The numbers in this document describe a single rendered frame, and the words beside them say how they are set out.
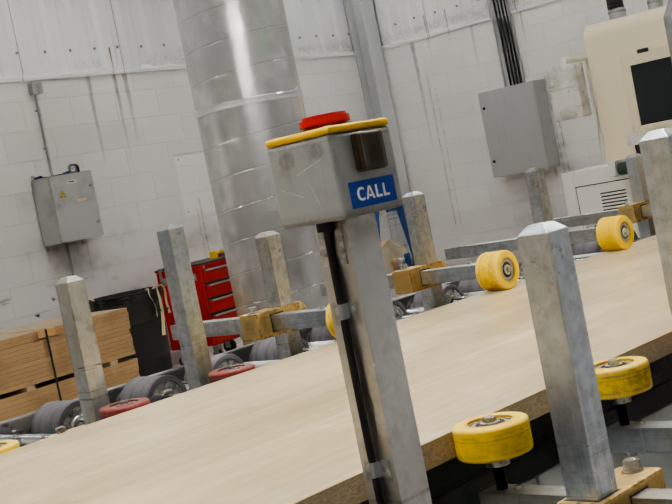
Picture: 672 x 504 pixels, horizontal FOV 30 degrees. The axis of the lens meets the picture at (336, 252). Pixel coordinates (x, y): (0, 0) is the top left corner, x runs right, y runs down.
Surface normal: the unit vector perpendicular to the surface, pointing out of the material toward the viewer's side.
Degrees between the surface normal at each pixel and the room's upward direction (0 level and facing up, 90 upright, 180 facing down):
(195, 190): 90
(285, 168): 90
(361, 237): 90
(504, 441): 90
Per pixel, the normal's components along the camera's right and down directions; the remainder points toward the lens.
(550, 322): -0.67, 0.18
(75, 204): 0.75, -0.11
